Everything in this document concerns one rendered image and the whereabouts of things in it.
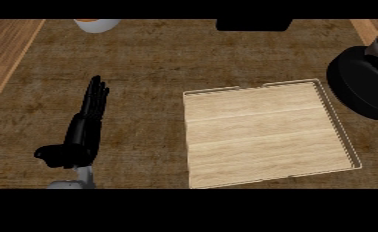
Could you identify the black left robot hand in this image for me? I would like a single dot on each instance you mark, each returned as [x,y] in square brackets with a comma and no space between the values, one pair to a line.
[84,132]

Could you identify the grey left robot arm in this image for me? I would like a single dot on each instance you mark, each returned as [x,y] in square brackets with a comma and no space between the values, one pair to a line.
[82,177]

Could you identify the black appliance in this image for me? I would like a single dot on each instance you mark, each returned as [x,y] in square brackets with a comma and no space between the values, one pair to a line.
[254,24]

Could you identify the pale wooden tray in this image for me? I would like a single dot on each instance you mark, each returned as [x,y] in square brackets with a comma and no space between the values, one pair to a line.
[265,132]

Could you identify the black pot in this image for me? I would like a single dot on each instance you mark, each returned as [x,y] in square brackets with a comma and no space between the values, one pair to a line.
[355,82]

